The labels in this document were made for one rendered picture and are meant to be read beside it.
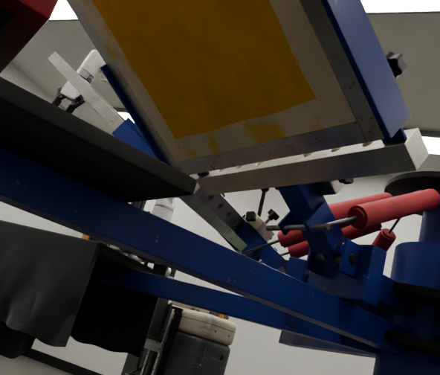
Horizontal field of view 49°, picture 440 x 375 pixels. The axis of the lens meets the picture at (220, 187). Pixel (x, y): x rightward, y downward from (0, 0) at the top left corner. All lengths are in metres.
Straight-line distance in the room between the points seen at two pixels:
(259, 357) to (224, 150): 4.52
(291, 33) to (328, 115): 0.14
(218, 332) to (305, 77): 2.04
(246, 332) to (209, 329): 2.88
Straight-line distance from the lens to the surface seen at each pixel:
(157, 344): 2.67
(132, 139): 1.45
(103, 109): 1.59
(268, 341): 5.39
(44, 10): 0.54
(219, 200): 1.32
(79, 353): 6.40
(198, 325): 2.64
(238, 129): 0.92
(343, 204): 1.19
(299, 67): 0.77
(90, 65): 2.15
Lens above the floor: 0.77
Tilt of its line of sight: 17 degrees up
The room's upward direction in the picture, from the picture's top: 17 degrees clockwise
